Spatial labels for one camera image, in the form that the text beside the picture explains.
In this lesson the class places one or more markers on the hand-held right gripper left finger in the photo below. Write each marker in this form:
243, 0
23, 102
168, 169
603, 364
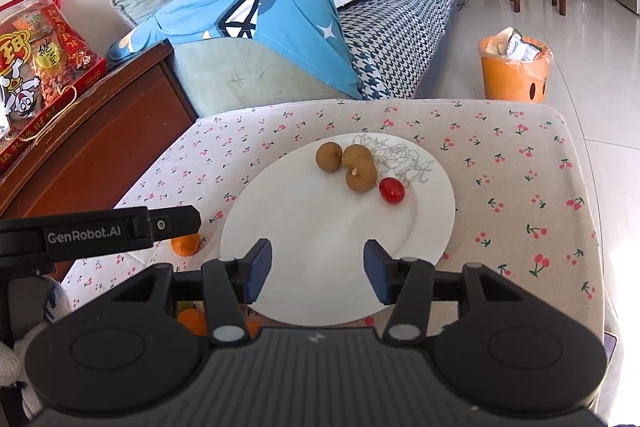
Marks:
260, 269

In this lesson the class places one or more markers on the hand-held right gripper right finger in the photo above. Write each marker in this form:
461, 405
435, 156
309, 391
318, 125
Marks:
377, 272

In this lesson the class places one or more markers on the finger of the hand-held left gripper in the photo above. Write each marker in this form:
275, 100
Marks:
175, 222

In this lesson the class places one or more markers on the white plate with rose drawing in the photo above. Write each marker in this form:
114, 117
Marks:
310, 217

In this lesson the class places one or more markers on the person's left hand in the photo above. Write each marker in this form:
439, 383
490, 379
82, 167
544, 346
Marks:
15, 354

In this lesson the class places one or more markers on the red cherry tomato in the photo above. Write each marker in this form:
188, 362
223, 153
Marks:
391, 189

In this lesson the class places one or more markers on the brown longan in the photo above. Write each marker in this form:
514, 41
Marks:
356, 154
329, 157
361, 178

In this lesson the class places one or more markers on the brown wooden cabinet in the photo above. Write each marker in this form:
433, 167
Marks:
100, 132

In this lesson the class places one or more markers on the pale green seat cushion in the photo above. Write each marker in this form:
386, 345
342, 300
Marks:
225, 77

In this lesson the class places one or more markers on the cherry print tablecloth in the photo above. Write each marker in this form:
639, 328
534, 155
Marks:
500, 157

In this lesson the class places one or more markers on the red snack gift box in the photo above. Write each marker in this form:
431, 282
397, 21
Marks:
50, 57

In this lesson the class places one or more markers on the orange trash bin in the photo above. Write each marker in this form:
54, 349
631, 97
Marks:
510, 77

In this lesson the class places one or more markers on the blue quilt with stars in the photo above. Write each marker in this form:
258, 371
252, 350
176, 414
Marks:
280, 7

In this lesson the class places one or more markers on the sofa with houndstooth cover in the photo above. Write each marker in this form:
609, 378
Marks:
400, 32

